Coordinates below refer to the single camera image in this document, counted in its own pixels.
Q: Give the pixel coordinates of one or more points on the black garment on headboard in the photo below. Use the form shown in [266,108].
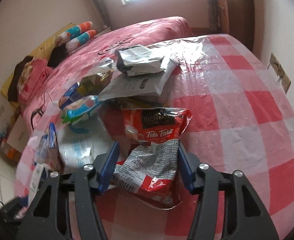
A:
[12,94]

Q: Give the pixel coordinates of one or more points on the black garment by bolsters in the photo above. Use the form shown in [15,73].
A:
[58,54]

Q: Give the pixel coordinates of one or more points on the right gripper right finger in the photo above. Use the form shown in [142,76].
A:
[245,215]

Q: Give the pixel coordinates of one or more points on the yellow green snack bag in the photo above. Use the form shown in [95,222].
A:
[94,84]

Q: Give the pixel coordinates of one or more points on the blue white wrapper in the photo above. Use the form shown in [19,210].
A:
[47,159]

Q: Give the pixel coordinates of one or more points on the white nightstand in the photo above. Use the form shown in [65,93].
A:
[18,136]

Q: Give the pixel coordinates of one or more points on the lower colourful bolster pillow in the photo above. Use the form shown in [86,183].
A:
[79,41]

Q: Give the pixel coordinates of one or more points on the blue tissue pack Vinda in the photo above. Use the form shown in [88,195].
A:
[70,96]

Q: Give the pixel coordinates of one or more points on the yellow wooden headboard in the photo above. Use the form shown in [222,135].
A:
[43,51]

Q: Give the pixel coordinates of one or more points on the pink bed cover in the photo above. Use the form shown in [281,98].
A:
[78,64]

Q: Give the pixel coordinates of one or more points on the grey mailer bag large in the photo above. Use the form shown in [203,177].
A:
[124,86]

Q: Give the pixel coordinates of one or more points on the colourful bolster pillow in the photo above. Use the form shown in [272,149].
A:
[73,32]
[79,41]

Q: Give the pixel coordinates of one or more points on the wall socket sticker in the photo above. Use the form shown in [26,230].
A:
[282,77]

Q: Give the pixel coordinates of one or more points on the red checkered plastic tablecloth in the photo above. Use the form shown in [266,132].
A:
[241,120]

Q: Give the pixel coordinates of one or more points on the clear plastic wrapper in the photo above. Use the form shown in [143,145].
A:
[81,143]

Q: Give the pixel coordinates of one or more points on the pink pillow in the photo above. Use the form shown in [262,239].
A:
[34,74]

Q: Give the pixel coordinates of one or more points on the red Teh Tarik packet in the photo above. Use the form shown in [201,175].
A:
[149,170]

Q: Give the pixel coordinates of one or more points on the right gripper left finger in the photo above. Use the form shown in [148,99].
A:
[48,215]

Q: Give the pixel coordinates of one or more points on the upper colourful bolster pillow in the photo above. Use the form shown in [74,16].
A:
[73,32]

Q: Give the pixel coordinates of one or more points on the silver blue pouch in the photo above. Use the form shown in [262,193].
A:
[79,116]

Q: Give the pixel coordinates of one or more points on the brown wooden cabinet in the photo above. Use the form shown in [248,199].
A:
[236,18]

